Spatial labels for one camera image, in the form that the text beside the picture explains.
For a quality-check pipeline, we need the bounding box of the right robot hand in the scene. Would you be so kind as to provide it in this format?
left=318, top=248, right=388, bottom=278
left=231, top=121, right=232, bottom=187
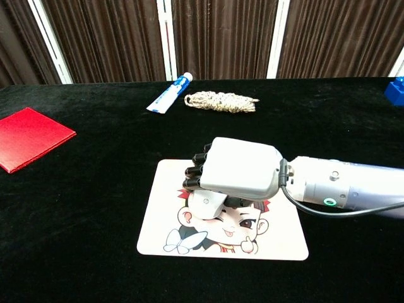
left=182, top=136, right=288, bottom=210

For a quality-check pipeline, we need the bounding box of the cartoon girl mouse pad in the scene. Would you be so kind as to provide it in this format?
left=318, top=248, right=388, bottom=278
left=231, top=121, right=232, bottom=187
left=136, top=158, right=309, bottom=261

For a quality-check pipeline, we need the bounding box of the blue white toothpaste tube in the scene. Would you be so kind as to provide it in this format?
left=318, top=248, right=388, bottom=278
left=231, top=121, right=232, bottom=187
left=146, top=72, right=194, bottom=115

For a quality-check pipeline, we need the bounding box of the brown curtain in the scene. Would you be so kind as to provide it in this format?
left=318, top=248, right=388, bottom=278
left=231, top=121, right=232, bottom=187
left=0, top=0, right=404, bottom=89

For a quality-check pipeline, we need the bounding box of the black velvet table cloth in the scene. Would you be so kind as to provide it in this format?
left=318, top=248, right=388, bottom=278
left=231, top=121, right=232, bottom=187
left=0, top=76, right=404, bottom=303

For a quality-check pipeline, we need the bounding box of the blue toy building block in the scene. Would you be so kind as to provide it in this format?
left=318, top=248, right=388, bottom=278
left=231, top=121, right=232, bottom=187
left=384, top=76, right=404, bottom=109

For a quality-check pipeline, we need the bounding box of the red square booklet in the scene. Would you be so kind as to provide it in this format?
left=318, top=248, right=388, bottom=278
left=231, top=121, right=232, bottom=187
left=0, top=107, right=77, bottom=174

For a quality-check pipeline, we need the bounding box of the beige coiled rope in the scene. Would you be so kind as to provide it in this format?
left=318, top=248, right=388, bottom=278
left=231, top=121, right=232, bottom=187
left=184, top=91, right=260, bottom=114

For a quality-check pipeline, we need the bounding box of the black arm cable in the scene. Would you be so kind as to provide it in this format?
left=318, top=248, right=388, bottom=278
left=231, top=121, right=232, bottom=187
left=278, top=158, right=404, bottom=218

